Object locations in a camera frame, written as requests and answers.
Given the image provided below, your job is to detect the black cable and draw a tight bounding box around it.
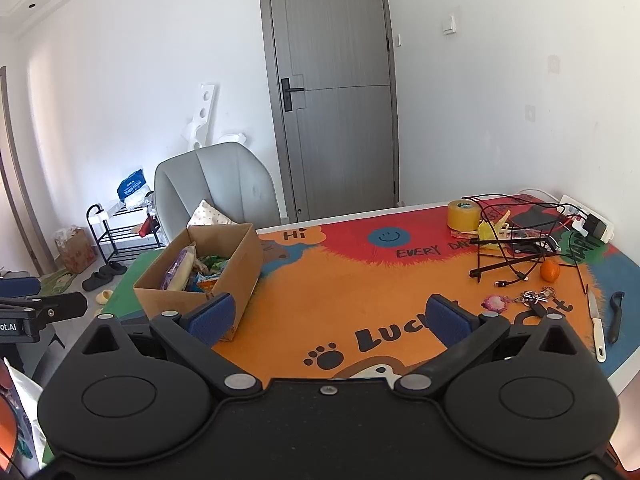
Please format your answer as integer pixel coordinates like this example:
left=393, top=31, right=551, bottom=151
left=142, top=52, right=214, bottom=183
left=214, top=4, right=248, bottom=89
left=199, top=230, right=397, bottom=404
left=461, top=192, right=608, bottom=292

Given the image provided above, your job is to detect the black wire stand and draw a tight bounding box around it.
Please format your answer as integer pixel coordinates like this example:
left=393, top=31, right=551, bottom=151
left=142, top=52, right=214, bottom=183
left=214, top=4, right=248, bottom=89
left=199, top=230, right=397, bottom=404
left=469, top=195, right=566, bottom=283

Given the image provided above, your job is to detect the brown printed cardboard box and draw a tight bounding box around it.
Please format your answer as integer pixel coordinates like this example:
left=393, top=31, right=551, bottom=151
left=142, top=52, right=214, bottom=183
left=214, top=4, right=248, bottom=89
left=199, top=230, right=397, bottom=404
left=54, top=227, right=98, bottom=273

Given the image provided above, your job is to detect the blue plastic bag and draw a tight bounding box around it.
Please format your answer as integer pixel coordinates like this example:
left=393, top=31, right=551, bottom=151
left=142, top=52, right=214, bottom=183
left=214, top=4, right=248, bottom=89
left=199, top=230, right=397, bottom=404
left=116, top=167, right=146, bottom=198

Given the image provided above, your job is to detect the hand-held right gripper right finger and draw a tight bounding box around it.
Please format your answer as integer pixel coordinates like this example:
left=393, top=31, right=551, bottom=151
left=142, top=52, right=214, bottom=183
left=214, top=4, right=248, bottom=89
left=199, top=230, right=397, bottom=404
left=395, top=295, right=583, bottom=400

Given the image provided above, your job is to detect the grey armchair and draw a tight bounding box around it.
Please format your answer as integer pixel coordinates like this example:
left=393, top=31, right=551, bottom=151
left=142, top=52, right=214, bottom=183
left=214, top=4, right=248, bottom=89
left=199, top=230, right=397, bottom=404
left=154, top=142, right=282, bottom=243

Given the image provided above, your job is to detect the black peeler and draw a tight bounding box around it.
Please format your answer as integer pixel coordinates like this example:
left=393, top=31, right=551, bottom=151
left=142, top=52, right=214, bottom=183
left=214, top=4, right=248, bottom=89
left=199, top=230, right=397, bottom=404
left=606, top=291, right=626, bottom=345

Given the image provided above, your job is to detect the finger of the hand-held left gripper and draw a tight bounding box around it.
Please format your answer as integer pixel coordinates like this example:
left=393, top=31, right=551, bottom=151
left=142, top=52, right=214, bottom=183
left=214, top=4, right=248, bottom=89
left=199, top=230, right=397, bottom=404
left=0, top=291, right=88, bottom=322
left=0, top=276, right=42, bottom=297

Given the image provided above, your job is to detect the black door handle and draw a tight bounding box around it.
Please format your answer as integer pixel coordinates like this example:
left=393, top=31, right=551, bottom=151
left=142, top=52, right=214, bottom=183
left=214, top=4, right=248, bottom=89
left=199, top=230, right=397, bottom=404
left=280, top=78, right=305, bottom=112

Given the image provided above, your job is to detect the black charger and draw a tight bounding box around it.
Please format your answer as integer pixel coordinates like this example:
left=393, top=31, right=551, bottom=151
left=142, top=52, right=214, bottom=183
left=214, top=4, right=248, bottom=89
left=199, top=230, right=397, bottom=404
left=582, top=212, right=608, bottom=237

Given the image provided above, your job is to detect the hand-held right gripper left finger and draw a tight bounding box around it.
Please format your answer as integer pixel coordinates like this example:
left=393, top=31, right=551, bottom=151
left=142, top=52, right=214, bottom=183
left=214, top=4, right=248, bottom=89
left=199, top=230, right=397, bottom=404
left=80, top=294, right=262, bottom=400

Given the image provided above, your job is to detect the black flat case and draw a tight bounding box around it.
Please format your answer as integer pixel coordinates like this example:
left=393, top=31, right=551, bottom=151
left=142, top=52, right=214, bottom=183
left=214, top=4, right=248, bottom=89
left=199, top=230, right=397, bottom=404
left=510, top=204, right=563, bottom=231

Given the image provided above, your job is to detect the white dotted pillow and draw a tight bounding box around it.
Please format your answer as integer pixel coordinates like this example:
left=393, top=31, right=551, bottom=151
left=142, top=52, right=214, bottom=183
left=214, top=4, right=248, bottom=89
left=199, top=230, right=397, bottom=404
left=186, top=199, right=238, bottom=228

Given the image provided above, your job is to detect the colourful printed mat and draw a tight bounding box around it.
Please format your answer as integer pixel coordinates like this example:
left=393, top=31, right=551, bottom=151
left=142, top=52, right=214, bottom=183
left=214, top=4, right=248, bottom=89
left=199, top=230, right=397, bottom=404
left=102, top=190, right=640, bottom=396

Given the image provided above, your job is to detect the clear plastic bag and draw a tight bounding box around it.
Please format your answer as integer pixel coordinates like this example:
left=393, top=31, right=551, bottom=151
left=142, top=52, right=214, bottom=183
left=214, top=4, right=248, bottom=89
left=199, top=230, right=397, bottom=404
left=125, top=187, right=156, bottom=211

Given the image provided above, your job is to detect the yellow plastic clip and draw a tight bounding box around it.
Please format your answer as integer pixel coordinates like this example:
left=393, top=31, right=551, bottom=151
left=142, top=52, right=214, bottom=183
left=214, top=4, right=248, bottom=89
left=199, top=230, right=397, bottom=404
left=476, top=210, right=513, bottom=251

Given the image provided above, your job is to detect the bunch of keys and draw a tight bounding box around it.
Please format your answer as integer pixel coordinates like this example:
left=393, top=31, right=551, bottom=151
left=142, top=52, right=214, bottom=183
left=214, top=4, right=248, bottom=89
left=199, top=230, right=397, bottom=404
left=515, top=286, right=561, bottom=318

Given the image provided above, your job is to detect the white foam board with holes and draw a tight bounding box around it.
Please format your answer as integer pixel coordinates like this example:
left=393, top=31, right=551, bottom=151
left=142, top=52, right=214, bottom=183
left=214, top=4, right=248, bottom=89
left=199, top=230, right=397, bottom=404
left=185, top=82, right=219, bottom=153

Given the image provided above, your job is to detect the white power strip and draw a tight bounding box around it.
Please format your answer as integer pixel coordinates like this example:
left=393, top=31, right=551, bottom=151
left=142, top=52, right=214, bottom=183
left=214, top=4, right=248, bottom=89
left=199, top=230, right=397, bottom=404
left=557, top=194, right=616, bottom=242

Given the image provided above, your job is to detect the white plastic bag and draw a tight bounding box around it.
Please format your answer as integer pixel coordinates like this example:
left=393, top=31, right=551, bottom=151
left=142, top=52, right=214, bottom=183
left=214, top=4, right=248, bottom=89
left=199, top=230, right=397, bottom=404
left=2, top=357, right=48, bottom=463

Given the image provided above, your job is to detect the white knife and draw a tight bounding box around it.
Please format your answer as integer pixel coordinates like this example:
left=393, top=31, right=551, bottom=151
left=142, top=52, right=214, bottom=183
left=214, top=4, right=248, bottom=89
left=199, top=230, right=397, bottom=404
left=587, top=289, right=607, bottom=363

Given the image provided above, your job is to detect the green floor rug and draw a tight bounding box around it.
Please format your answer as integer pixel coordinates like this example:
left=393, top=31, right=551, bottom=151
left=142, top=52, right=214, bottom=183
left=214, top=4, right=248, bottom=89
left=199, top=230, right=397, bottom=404
left=37, top=267, right=76, bottom=298

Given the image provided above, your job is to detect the orange thing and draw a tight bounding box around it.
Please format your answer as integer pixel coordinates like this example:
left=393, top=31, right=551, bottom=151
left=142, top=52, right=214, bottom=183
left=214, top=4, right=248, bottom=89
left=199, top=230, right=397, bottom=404
left=0, top=360, right=21, bottom=466

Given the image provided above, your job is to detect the black shoe rack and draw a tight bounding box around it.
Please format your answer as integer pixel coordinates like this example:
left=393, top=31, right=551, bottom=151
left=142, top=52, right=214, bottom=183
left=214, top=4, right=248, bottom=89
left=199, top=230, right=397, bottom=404
left=86, top=202, right=168, bottom=264

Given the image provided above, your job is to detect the yellow tape roll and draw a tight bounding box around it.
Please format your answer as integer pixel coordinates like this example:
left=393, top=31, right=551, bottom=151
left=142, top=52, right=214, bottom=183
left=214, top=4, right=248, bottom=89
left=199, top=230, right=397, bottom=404
left=446, top=199, right=482, bottom=233

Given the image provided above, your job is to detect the grey door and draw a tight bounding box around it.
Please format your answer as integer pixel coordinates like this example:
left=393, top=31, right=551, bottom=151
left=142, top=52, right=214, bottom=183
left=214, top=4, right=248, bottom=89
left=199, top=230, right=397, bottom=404
left=257, top=0, right=401, bottom=223

